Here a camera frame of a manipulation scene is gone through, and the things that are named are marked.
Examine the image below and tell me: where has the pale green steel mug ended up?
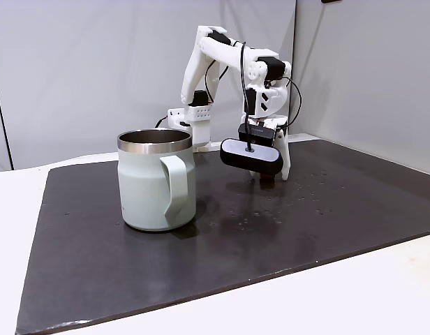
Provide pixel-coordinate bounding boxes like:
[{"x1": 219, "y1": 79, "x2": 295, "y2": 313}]
[{"x1": 117, "y1": 128, "x2": 197, "y2": 232}]

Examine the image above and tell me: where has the black oval camera box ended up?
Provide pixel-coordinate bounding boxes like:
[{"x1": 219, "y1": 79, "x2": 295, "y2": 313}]
[{"x1": 220, "y1": 124, "x2": 285, "y2": 175}]

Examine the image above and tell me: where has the black table mat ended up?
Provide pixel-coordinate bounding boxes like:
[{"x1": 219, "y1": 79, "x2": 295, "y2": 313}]
[{"x1": 15, "y1": 138, "x2": 430, "y2": 335}]

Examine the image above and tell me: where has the thin black servo wire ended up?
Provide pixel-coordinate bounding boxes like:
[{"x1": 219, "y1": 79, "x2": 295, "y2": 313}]
[{"x1": 283, "y1": 77, "x2": 304, "y2": 127}]

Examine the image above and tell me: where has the black camera cable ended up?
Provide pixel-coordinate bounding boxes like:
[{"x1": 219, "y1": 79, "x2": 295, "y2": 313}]
[{"x1": 239, "y1": 41, "x2": 253, "y2": 151}]

